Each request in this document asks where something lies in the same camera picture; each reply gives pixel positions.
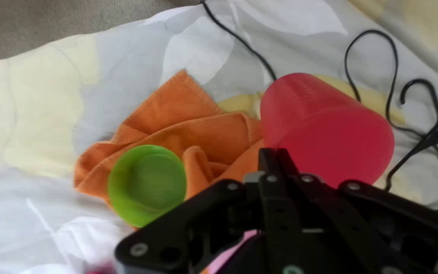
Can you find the pink curved plastic toy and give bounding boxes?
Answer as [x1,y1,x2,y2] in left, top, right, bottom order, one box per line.
[201,229,259,274]

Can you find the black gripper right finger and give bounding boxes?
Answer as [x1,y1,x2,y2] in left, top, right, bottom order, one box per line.
[278,148,438,274]

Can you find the pink plastic cup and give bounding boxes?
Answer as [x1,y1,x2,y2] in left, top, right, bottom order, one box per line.
[259,72,397,191]

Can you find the white yellow grey floral duvet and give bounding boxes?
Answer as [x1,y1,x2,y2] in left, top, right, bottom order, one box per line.
[0,0,438,274]

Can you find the thin black cable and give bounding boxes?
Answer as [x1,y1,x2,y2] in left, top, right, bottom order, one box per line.
[199,0,402,128]

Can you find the green plastic cup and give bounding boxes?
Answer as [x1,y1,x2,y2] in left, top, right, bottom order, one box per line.
[107,144,189,230]

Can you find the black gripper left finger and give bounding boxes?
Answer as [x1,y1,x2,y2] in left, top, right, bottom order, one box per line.
[114,148,287,274]

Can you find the orange blanket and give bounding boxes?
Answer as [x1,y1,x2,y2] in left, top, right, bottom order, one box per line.
[72,69,268,206]

